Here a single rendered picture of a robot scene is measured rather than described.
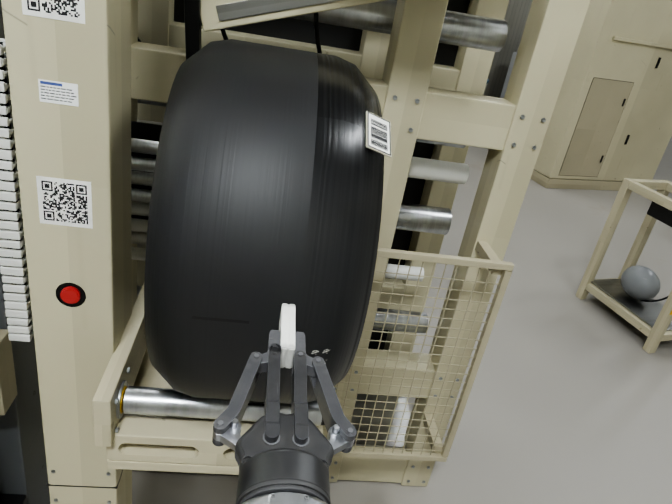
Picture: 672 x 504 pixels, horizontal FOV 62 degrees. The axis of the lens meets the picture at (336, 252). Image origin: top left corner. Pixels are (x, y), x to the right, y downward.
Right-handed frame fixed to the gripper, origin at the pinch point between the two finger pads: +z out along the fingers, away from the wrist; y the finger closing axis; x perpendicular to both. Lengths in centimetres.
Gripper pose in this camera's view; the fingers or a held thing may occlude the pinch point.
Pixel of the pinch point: (286, 334)
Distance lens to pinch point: 61.0
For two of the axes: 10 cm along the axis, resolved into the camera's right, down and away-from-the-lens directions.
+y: -9.8, -1.1, -1.5
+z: -0.6, -5.8, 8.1
